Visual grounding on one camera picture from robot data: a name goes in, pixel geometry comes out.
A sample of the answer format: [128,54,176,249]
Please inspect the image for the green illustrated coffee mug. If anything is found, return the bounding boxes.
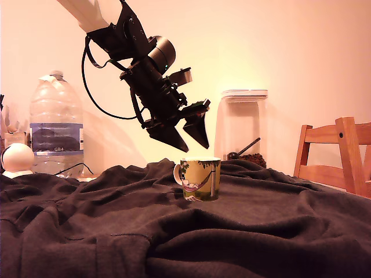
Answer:
[173,156,222,203]

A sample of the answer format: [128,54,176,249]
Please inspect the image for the dark coffee beans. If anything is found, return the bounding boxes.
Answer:
[237,152,267,169]

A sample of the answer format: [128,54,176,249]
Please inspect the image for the clear storage jar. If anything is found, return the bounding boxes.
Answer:
[214,89,269,169]

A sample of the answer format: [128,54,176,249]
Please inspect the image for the black scoop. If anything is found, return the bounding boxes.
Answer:
[226,137,261,161]

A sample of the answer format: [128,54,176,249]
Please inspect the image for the dark grey cloth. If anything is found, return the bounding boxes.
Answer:
[0,158,371,278]

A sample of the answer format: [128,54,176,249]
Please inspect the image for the large clear water bottle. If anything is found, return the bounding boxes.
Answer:
[28,69,85,178]

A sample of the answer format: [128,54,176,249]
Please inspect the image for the wooden chair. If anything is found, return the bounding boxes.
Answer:
[293,116,371,199]

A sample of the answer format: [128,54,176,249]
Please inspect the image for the small white labelled box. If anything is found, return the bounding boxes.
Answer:
[3,131,31,151]

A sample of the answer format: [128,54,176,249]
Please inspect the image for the braided black arm cable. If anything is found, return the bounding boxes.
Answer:
[130,88,147,130]

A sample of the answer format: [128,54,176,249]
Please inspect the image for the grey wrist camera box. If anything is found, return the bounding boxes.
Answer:
[165,67,193,87]

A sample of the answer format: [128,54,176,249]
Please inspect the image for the short black arm cable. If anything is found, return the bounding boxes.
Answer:
[86,42,117,70]

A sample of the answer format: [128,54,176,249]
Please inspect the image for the thin black table cable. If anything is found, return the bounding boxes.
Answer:
[54,162,95,178]

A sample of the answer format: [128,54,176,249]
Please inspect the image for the small white round camera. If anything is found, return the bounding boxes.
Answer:
[0,142,35,179]

